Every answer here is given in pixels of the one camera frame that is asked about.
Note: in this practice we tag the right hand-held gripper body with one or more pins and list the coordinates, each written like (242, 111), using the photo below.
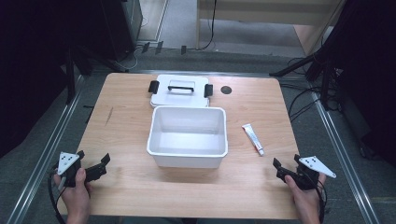
(308, 174)

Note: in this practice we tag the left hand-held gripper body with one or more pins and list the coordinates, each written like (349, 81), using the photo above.
(69, 169)

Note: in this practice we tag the person's right hand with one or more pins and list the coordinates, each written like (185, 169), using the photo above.
(303, 200)

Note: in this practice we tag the person's left hand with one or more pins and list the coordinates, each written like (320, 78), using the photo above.
(76, 196)

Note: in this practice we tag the white ointment tube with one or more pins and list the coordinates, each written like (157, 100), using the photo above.
(253, 138)

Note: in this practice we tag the black metal stand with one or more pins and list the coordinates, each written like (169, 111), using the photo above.
(71, 74)

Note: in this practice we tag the white plastic storage box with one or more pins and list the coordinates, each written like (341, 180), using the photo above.
(187, 137)

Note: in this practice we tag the black tripod stand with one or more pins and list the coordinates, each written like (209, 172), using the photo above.
(314, 62)

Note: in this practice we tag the dark round table grommet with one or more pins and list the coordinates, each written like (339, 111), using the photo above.
(226, 90)

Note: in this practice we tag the dark curtain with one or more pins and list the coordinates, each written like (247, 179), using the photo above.
(31, 68)

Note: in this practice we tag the black power plug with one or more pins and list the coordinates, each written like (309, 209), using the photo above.
(145, 47)
(159, 47)
(183, 49)

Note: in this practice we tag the black cabinet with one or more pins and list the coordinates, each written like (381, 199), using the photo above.
(121, 25)

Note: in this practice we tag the light wooden furniture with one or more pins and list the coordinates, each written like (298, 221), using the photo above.
(267, 12)

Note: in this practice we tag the metal floor rail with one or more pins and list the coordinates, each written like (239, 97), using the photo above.
(40, 155)
(342, 155)

